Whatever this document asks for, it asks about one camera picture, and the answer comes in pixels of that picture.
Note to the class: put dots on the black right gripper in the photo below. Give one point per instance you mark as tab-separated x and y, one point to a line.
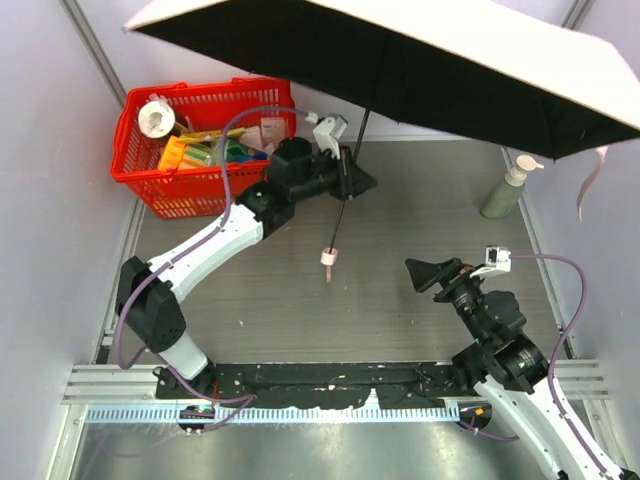
448	279

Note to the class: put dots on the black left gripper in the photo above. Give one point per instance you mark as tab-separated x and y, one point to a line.
344	176

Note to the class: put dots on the pink folding umbrella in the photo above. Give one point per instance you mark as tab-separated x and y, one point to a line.
475	69

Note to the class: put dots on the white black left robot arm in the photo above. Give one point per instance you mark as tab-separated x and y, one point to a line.
150	294

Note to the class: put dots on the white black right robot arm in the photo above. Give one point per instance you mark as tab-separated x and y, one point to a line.
510	372

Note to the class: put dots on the white pink small box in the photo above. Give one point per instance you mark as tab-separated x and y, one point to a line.
273	131

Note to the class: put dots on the green pump soap bottle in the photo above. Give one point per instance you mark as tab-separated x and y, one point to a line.
505	194

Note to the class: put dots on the green packaged item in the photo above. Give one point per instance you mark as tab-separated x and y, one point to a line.
234	152

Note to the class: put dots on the yellow snack packet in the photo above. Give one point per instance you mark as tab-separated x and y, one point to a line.
202	137

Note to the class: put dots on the red plastic shopping basket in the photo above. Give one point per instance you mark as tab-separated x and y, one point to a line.
239	103

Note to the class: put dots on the orange yellow snack box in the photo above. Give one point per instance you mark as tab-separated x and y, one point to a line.
177	156

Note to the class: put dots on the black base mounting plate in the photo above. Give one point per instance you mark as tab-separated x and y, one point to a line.
335	386

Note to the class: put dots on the white tape roll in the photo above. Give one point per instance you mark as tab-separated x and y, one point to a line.
156	119

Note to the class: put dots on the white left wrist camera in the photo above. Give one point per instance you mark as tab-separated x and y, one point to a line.
327	132

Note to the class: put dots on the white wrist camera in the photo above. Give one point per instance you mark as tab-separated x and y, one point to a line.
497	261
327	132

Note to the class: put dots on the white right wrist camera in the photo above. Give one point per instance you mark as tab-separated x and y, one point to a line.
497	261

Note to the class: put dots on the white slotted cable duct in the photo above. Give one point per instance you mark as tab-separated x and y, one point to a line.
183	414

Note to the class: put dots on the aluminium frame rail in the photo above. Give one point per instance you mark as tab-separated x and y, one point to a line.
579	379

